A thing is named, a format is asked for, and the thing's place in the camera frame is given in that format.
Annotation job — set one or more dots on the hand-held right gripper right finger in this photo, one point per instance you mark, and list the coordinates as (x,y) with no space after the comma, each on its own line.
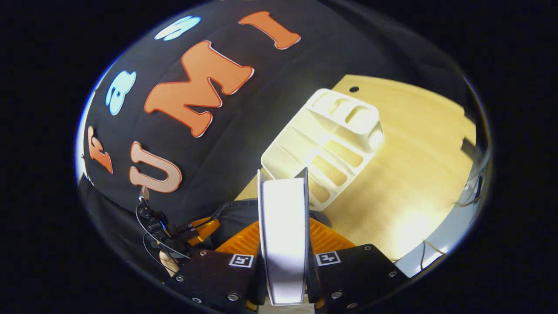
(357,274)

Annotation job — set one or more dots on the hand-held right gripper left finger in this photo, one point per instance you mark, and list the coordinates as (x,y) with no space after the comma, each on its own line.
(213,279)

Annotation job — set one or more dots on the grey portrait cover book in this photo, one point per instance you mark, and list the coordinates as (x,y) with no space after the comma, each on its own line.
(283,235)

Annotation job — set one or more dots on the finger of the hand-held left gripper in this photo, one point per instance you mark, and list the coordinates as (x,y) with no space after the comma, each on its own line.
(208,227)

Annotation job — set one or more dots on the black backdrop cloth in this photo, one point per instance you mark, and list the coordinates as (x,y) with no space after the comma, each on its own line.
(270,87)

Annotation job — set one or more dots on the white bookshelf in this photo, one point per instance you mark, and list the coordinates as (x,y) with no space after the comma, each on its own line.
(322,144)

